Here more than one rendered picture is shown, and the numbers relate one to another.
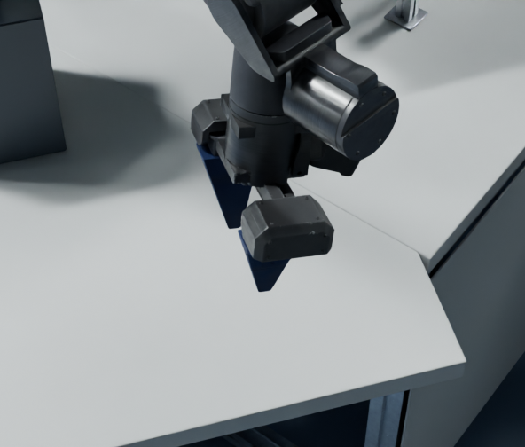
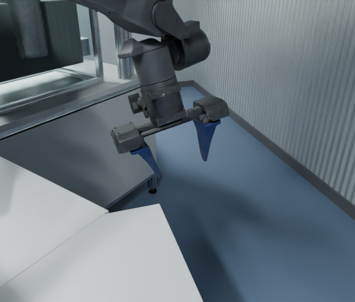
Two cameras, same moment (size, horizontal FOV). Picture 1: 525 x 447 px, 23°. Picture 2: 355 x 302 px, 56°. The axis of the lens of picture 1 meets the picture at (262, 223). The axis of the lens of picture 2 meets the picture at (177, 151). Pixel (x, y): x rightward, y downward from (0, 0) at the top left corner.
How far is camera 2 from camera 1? 1.00 m
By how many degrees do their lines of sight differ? 70
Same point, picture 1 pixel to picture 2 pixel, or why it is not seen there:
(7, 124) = not seen: outside the picture
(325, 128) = (203, 46)
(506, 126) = (45, 189)
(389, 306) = (131, 222)
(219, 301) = (120, 281)
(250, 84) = (169, 62)
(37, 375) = not seen: outside the picture
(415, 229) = (92, 214)
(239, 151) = (178, 101)
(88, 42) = not seen: outside the picture
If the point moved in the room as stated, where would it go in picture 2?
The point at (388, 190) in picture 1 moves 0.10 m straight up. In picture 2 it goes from (66, 220) to (60, 186)
